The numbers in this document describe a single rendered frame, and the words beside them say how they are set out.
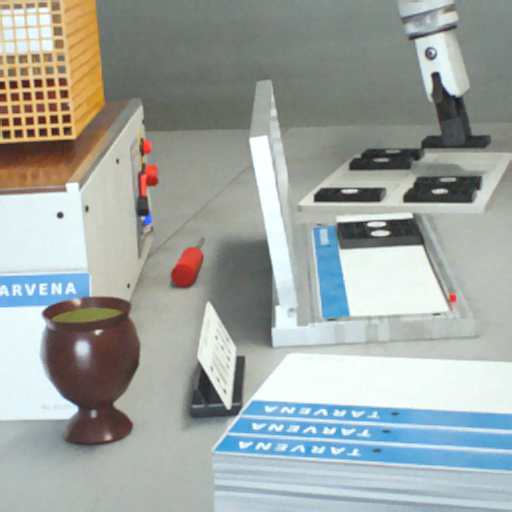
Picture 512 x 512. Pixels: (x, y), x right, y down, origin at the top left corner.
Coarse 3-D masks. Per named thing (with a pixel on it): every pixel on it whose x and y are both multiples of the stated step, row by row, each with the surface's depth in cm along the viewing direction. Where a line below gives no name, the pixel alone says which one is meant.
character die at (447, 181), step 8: (448, 176) 198; (456, 176) 197; (464, 176) 197; (472, 176) 197; (480, 176) 196; (416, 184) 194; (424, 184) 194; (432, 184) 194; (440, 184) 193; (448, 184) 193; (456, 184) 193; (464, 184) 193; (472, 184) 192; (480, 184) 192
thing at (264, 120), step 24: (264, 96) 154; (264, 120) 136; (264, 144) 127; (264, 168) 127; (264, 192) 128; (288, 192) 161; (264, 216) 128; (288, 216) 148; (288, 240) 134; (288, 264) 130; (288, 288) 130
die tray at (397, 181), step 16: (432, 160) 217; (448, 160) 216; (464, 160) 215; (480, 160) 214; (496, 160) 214; (336, 176) 209; (352, 176) 208; (368, 176) 207; (384, 176) 206; (400, 176) 206; (416, 176) 205; (432, 176) 204; (496, 176) 201; (400, 192) 194; (480, 192) 191; (496, 192) 195; (304, 208) 190; (320, 208) 189; (336, 208) 189; (352, 208) 188; (368, 208) 187; (384, 208) 186; (400, 208) 186; (416, 208) 185; (432, 208) 185; (448, 208) 184; (464, 208) 183; (480, 208) 183
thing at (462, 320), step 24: (312, 240) 165; (432, 240) 160; (312, 264) 153; (312, 288) 143; (456, 288) 140; (288, 312) 131; (312, 312) 135; (432, 312) 132; (456, 312) 132; (288, 336) 131; (312, 336) 131; (336, 336) 131; (360, 336) 131; (384, 336) 131; (408, 336) 131; (432, 336) 131; (456, 336) 131
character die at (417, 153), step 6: (366, 150) 223; (372, 150) 223; (378, 150) 223; (384, 150) 222; (390, 150) 222; (396, 150) 221; (402, 150) 221; (408, 150) 221; (414, 150) 220; (420, 150) 220; (366, 156) 220; (372, 156) 219; (378, 156) 219; (384, 156) 219; (390, 156) 218; (396, 156) 218; (402, 156) 218; (408, 156) 217; (414, 156) 217; (420, 156) 218
